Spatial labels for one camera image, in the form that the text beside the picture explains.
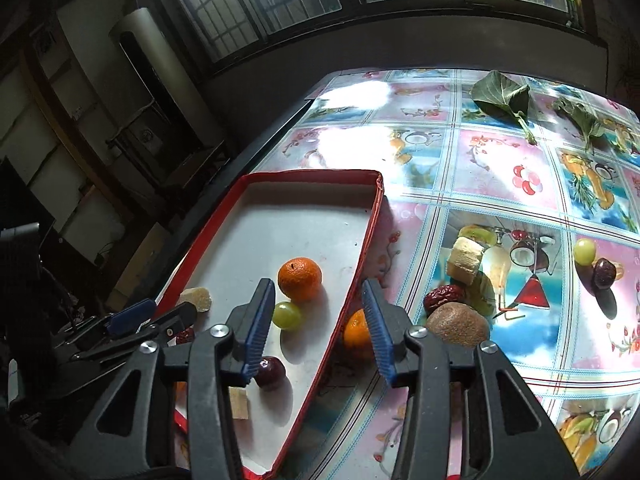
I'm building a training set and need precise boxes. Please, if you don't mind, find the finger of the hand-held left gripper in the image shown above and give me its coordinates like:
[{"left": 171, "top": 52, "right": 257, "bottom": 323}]
[
  {"left": 52, "top": 298, "right": 157, "bottom": 356},
  {"left": 72, "top": 302, "right": 199, "bottom": 362}
]

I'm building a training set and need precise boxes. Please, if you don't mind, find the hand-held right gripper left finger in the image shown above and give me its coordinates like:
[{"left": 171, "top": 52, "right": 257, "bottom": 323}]
[{"left": 70, "top": 278, "right": 277, "bottom": 480}]

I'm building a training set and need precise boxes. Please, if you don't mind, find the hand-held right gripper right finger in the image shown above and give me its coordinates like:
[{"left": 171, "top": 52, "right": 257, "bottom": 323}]
[{"left": 361, "top": 278, "right": 583, "bottom": 480}]

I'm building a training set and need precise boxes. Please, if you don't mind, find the mandarin orange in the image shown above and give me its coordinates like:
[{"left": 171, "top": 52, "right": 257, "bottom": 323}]
[
  {"left": 342, "top": 308, "right": 375, "bottom": 361},
  {"left": 277, "top": 256, "right": 323, "bottom": 303}
]

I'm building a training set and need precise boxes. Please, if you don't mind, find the banana piece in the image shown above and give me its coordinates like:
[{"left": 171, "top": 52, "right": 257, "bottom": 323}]
[
  {"left": 229, "top": 387, "right": 251, "bottom": 421},
  {"left": 446, "top": 236, "right": 486, "bottom": 286},
  {"left": 180, "top": 287, "right": 213, "bottom": 313}
]

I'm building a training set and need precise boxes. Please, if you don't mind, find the green grape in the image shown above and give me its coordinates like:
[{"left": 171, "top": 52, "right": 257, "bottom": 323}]
[
  {"left": 573, "top": 238, "right": 597, "bottom": 265},
  {"left": 272, "top": 301, "right": 303, "bottom": 331}
]

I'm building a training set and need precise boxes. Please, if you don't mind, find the brown kiwi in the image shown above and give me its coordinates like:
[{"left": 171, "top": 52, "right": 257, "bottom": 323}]
[{"left": 426, "top": 302, "right": 491, "bottom": 348}]

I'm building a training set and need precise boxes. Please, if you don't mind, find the red cardboard tray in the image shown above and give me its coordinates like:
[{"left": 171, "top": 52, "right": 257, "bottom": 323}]
[{"left": 150, "top": 169, "right": 386, "bottom": 480}]

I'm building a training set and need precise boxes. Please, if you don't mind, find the white standing air conditioner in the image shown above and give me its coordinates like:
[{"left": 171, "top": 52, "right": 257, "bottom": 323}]
[{"left": 109, "top": 7, "right": 226, "bottom": 148}]

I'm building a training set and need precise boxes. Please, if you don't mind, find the green leaf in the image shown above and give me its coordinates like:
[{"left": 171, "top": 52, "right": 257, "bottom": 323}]
[
  {"left": 551, "top": 95, "right": 608, "bottom": 153},
  {"left": 470, "top": 70, "right": 538, "bottom": 146}
]

